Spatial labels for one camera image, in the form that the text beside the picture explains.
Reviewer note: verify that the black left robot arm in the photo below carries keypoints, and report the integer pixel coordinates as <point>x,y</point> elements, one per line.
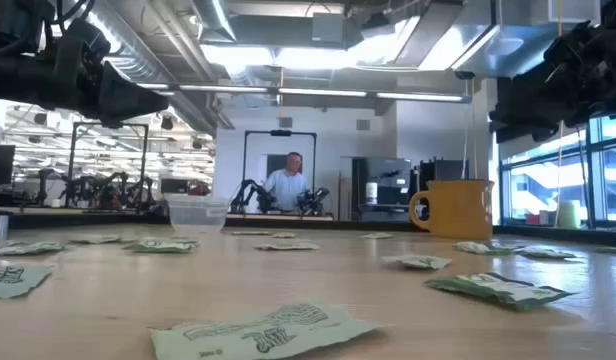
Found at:
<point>13,75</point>

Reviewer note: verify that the silver metal post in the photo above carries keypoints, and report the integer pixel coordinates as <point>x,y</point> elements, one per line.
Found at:
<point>1,230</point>

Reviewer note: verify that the grey wall vent grille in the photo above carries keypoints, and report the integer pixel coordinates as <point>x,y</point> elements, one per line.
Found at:
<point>363,125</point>
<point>285,122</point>

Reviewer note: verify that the black window frame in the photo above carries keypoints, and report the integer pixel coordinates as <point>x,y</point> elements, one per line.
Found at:
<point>590,175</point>

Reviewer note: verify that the black table border rail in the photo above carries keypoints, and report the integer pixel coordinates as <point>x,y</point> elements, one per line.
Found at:
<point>88,220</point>

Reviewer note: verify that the white canister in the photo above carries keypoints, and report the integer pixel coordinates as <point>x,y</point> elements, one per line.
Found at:
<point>371,194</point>

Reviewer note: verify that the pale green roll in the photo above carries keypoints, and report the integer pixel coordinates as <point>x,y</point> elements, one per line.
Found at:
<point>569,215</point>

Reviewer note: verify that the black security camera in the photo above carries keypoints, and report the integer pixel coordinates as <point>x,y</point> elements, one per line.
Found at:
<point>464,75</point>

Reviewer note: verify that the black equipment box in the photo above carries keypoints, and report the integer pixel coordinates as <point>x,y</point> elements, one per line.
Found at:
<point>448,170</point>

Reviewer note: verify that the black background robot arm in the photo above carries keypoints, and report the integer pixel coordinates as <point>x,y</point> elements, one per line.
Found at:
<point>313,197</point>
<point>113,187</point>
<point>44,185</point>
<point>250,187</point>

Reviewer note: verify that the silver sheet metal duct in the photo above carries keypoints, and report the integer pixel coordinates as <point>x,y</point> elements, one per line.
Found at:
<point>513,45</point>

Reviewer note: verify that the black background gantry frame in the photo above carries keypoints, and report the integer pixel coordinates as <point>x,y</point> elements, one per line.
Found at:
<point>108,124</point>
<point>280,133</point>

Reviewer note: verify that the silver ribbed round duct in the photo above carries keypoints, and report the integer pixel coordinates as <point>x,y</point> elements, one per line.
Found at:
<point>138,55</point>

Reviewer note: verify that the person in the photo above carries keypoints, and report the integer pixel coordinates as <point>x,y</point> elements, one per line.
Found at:
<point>287,187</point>

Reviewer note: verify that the yellow ceramic mug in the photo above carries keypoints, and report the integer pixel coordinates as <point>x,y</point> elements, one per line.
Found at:
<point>458,210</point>

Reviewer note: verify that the grey ceiling ventilation box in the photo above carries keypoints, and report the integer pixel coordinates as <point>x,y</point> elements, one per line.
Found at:
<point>328,27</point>

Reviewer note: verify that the clear plastic container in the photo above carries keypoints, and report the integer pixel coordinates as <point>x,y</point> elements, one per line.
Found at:
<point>198,215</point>

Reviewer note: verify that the background wooden station table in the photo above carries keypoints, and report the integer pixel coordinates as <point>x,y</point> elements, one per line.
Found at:
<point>278,217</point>

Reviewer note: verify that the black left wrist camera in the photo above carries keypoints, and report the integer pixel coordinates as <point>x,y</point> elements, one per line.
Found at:
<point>83,50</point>

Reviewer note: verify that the black computer monitor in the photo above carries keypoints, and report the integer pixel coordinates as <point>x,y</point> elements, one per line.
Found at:
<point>0,165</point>

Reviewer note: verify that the black equipment cabinet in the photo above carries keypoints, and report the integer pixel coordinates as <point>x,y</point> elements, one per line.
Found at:
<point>388,170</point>

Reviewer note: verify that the green white truvia packet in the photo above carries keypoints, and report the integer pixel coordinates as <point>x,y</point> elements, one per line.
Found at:
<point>418,261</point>
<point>377,235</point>
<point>250,233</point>
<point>613,250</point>
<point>28,248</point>
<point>483,247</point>
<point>284,235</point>
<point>160,247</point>
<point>498,290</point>
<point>288,246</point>
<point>545,253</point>
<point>173,239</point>

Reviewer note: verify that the light green stevia packet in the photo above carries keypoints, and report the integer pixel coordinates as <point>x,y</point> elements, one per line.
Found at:
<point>268,330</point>
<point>13,280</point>

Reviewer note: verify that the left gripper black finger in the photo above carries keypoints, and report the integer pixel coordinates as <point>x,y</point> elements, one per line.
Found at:
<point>128,100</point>

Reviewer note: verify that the fluorescent tube light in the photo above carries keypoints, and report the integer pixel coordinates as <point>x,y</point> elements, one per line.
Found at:
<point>322,92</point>
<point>420,96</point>
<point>223,89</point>

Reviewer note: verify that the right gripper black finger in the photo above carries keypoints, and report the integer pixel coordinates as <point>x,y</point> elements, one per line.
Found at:
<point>528,110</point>

